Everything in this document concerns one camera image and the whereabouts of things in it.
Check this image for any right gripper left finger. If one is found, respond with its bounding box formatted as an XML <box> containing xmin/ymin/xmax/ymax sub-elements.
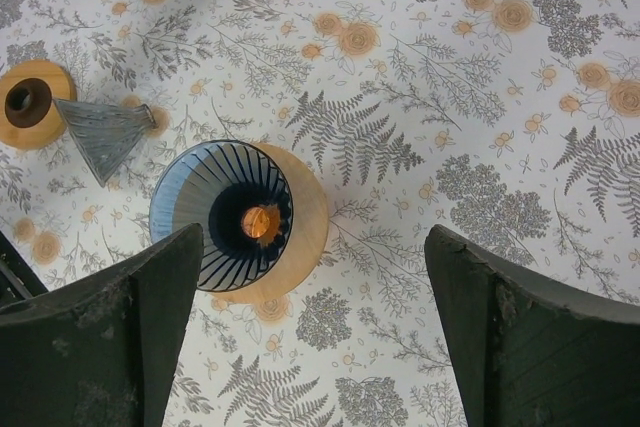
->
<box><xmin>1</xmin><ymin>224</ymin><xmax>203</xmax><ymax>426</ymax></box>

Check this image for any orange glass carafe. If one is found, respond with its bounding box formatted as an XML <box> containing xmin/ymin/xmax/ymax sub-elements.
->
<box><xmin>241</xmin><ymin>204</ymin><xmax>281</xmax><ymax>247</ymax></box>

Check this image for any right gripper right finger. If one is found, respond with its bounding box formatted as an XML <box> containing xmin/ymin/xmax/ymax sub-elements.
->
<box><xmin>424</xmin><ymin>225</ymin><xmax>639</xmax><ymax>426</ymax></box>

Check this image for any black mounting base plate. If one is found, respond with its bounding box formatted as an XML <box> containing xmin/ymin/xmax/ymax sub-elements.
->
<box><xmin>0</xmin><ymin>233</ymin><xmax>48</xmax><ymax>307</ymax></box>

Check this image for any grey glass dripper cone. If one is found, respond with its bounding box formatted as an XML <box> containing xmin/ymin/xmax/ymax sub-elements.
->
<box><xmin>53</xmin><ymin>98</ymin><xmax>157</xmax><ymax>187</ymax></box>

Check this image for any floral tablecloth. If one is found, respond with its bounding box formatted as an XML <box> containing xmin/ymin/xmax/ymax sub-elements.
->
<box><xmin>1</xmin><ymin>0</ymin><xmax>639</xmax><ymax>426</ymax></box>

